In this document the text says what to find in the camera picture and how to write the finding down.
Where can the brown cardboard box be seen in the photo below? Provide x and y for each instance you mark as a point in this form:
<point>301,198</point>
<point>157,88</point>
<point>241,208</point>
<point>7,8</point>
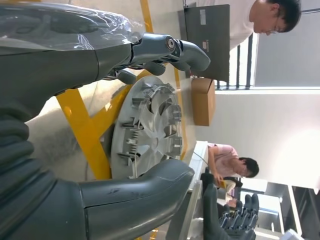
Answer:
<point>202,102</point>

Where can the black window railing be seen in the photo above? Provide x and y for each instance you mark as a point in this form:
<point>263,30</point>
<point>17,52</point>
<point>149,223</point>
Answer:
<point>249,59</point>

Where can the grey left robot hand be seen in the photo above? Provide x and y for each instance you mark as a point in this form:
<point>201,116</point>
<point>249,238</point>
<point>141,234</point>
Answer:
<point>50,59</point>

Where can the person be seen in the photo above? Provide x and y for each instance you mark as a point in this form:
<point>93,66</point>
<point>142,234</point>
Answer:
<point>225,159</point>
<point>265,16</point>

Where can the white side table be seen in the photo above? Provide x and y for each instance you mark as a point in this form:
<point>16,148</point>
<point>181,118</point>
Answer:
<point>200,155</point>

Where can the grey laptop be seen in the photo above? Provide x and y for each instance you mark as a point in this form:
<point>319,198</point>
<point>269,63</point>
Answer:
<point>212,30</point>

